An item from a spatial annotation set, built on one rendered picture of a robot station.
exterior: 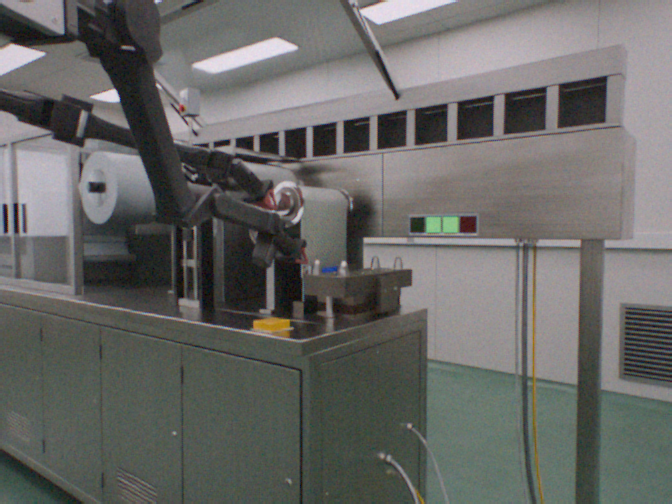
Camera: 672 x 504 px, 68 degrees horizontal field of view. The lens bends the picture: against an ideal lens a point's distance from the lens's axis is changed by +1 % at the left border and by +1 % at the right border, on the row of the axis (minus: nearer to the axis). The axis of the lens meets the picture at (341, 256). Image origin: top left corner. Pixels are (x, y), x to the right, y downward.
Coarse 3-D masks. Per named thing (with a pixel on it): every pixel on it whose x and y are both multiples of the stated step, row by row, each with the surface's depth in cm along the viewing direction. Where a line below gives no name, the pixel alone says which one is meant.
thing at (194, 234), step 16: (192, 176) 173; (208, 224) 168; (176, 240) 175; (192, 240) 170; (208, 240) 169; (176, 256) 175; (208, 256) 169; (176, 272) 176; (208, 272) 169; (176, 288) 176; (208, 288) 169; (176, 304) 176; (192, 304) 171; (208, 304) 169
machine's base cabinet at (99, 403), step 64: (0, 320) 239; (64, 320) 200; (0, 384) 242; (64, 384) 202; (128, 384) 173; (192, 384) 151; (256, 384) 134; (320, 384) 126; (384, 384) 151; (0, 448) 256; (64, 448) 204; (128, 448) 174; (192, 448) 152; (256, 448) 135; (320, 448) 127; (384, 448) 152
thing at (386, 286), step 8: (376, 280) 156; (384, 280) 156; (392, 280) 160; (376, 288) 156; (384, 288) 156; (392, 288) 160; (376, 296) 156; (384, 296) 156; (392, 296) 160; (376, 304) 156; (384, 304) 156; (392, 304) 160
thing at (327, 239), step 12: (312, 228) 161; (324, 228) 166; (336, 228) 171; (312, 240) 161; (324, 240) 166; (336, 240) 171; (312, 252) 161; (324, 252) 166; (336, 252) 171; (312, 264) 161; (324, 264) 166; (336, 264) 171
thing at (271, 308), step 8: (272, 264) 159; (280, 264) 161; (272, 272) 159; (280, 272) 161; (272, 280) 159; (280, 280) 161; (272, 288) 159; (280, 288) 161; (272, 296) 159; (280, 296) 161; (272, 304) 160; (280, 304) 161; (264, 312) 159; (272, 312) 158; (280, 312) 160
